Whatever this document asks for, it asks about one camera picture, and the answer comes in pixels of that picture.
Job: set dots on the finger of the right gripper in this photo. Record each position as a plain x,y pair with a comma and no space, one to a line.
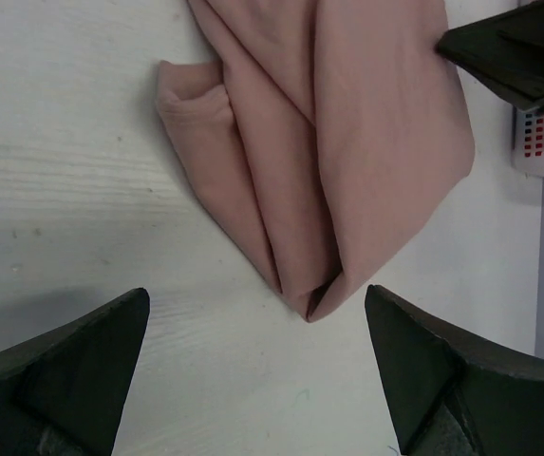
505,53

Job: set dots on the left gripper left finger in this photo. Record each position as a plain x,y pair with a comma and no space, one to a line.
63,392

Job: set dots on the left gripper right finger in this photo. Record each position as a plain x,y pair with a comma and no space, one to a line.
450,391

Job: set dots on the dusty pink printed t-shirt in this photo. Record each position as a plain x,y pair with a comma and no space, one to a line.
322,138

